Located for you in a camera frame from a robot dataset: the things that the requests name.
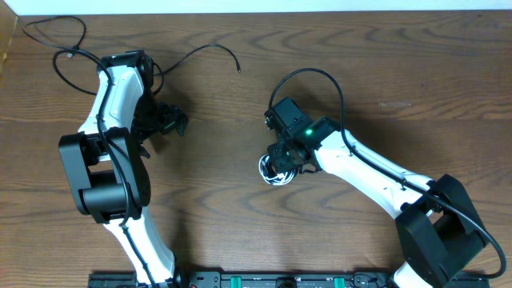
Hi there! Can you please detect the white usb cable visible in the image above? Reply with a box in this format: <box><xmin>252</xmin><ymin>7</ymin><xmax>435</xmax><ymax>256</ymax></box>
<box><xmin>258</xmin><ymin>153</ymin><xmax>298</xmax><ymax>186</ymax></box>

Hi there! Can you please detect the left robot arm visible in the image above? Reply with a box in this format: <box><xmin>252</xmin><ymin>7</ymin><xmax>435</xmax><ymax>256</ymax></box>
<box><xmin>58</xmin><ymin>50</ymin><xmax>190</xmax><ymax>287</ymax></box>

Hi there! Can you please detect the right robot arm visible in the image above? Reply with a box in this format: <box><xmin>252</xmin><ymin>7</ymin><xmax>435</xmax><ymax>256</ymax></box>
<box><xmin>265</xmin><ymin>98</ymin><xmax>489</xmax><ymax>287</ymax></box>

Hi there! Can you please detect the cardboard box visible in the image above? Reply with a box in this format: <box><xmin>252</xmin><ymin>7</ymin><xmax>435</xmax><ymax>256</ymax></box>
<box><xmin>0</xmin><ymin>0</ymin><xmax>18</xmax><ymax>72</ymax></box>

